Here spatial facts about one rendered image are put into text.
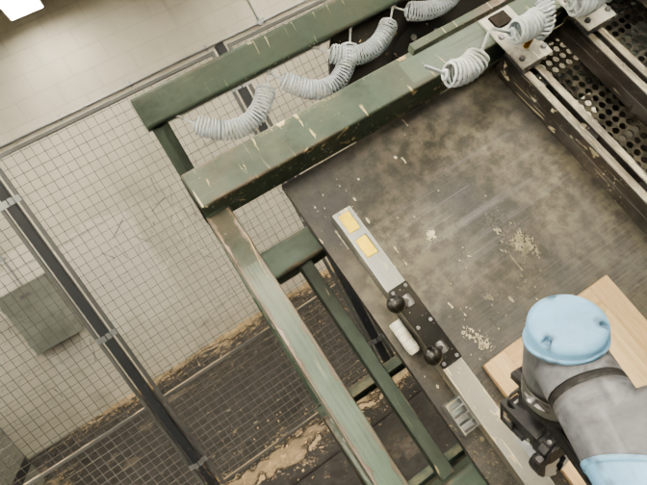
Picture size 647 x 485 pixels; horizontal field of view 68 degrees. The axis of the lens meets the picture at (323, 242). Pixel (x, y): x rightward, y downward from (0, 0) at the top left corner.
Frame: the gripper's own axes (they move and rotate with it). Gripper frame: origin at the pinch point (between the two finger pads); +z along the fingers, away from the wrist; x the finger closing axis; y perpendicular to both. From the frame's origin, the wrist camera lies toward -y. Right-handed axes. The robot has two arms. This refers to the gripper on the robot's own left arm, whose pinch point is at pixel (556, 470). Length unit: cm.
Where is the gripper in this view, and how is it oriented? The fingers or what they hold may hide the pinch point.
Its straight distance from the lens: 83.0
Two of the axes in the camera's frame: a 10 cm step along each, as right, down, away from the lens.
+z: 2.5, 6.8, 6.8
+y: -4.8, -5.3, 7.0
